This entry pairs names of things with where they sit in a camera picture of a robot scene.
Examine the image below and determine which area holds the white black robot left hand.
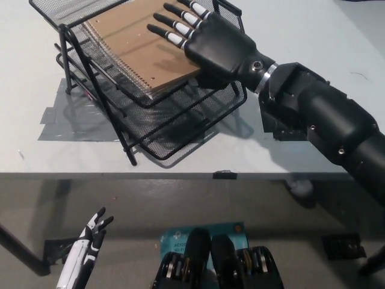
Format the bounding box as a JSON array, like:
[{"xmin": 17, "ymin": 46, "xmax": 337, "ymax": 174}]
[{"xmin": 55, "ymin": 207, "xmax": 115, "ymax": 289}]

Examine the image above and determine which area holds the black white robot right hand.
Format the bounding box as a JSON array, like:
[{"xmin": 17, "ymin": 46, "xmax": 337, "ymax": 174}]
[{"xmin": 146, "ymin": 0, "xmax": 276, "ymax": 92}]

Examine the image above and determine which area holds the spiral notebook with brown back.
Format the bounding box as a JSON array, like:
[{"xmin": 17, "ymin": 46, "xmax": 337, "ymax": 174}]
[{"xmin": 79, "ymin": 3, "xmax": 202, "ymax": 100}]

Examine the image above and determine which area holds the black mesh two-tier file tray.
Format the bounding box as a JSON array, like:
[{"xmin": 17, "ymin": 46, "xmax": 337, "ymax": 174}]
[{"xmin": 29, "ymin": 0, "xmax": 249, "ymax": 169}]

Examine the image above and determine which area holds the black robot left leg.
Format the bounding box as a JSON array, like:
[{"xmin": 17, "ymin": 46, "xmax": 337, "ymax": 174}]
[{"xmin": 152, "ymin": 228, "xmax": 211, "ymax": 289}]

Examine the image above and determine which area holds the person's white shoe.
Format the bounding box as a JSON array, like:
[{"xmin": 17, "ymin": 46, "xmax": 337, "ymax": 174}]
[{"xmin": 287, "ymin": 180, "xmax": 316, "ymax": 208}]

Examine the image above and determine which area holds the black metal pole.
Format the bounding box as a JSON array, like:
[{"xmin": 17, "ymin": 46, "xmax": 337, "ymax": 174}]
[{"xmin": 0, "ymin": 222, "xmax": 51, "ymax": 277}]

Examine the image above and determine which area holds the teal printed box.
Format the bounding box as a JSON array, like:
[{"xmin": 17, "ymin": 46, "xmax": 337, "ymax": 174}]
[{"xmin": 159, "ymin": 222, "xmax": 249, "ymax": 272}]

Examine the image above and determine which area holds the small black tape strip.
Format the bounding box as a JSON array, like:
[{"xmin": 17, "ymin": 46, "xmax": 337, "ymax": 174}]
[{"xmin": 212, "ymin": 170, "xmax": 238, "ymax": 181}]

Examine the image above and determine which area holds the grey tape patch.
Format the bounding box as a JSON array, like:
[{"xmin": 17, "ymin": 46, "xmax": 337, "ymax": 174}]
[{"xmin": 37, "ymin": 78, "xmax": 124, "ymax": 142}]

